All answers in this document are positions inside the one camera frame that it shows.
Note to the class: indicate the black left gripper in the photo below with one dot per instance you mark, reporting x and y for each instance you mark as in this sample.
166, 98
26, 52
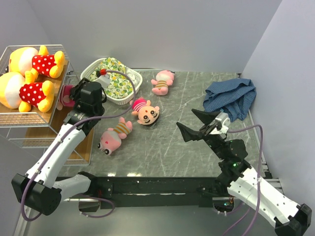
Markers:
75, 94

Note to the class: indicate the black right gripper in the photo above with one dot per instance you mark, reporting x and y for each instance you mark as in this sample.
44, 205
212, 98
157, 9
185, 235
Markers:
206, 118

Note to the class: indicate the black-haired doll face-down plush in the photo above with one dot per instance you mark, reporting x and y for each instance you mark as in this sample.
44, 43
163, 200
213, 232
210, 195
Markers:
64, 97

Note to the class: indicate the black-haired doll face-up plush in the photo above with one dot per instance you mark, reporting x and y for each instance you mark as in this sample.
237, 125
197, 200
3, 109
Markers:
146, 113

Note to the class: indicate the pink pig plush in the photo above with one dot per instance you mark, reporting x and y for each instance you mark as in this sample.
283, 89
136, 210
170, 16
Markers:
112, 138
163, 80

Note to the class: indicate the yellow bear plush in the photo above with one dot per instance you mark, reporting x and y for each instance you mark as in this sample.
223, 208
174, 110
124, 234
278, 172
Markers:
18, 92
37, 62

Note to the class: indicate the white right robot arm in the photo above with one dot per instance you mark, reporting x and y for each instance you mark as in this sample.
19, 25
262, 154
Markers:
240, 179

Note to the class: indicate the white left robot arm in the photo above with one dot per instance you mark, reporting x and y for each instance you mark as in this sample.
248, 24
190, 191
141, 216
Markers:
38, 187

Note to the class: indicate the white perforated plastic basket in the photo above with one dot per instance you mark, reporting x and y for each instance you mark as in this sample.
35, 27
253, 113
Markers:
134, 77

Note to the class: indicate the blue checked shirt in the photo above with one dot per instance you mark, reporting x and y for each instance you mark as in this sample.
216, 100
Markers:
234, 97

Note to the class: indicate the lemon print cloth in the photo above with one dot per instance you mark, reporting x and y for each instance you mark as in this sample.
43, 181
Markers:
119, 87

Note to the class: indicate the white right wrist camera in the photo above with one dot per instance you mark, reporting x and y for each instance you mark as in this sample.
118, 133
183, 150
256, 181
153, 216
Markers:
222, 122

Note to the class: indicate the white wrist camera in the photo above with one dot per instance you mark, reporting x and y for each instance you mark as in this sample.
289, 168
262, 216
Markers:
222, 122
103, 78

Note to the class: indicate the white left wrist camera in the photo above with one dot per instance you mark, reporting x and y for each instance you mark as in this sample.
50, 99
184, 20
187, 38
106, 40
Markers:
103, 78

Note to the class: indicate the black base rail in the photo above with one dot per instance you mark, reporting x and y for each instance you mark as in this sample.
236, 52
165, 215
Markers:
161, 191

